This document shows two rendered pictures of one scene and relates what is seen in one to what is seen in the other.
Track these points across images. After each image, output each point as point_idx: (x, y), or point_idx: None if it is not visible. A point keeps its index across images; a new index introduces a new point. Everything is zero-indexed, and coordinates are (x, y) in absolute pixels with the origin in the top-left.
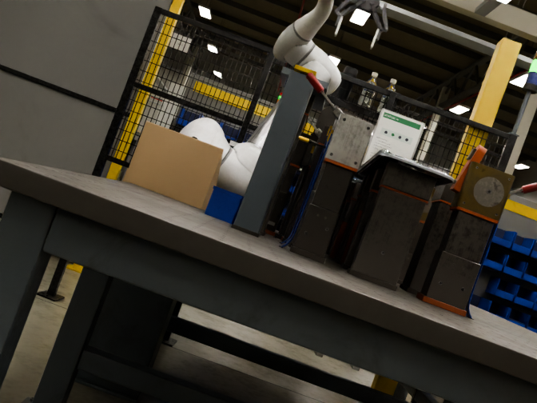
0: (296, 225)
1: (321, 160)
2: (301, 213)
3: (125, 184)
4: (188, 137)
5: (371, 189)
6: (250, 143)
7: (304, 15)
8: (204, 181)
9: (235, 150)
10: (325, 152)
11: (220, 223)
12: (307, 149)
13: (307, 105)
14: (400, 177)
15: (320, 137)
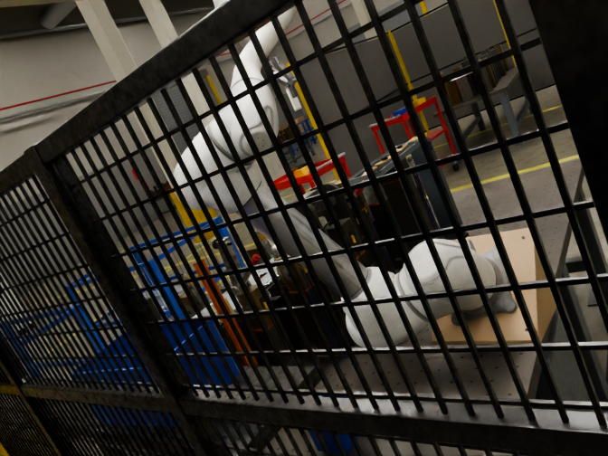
0: (435, 220)
1: (421, 185)
2: (432, 213)
3: (547, 250)
4: (475, 236)
5: None
6: (368, 267)
7: (258, 72)
8: None
9: (394, 274)
10: (419, 180)
11: (474, 234)
12: (356, 225)
13: (413, 161)
14: None
15: (363, 203)
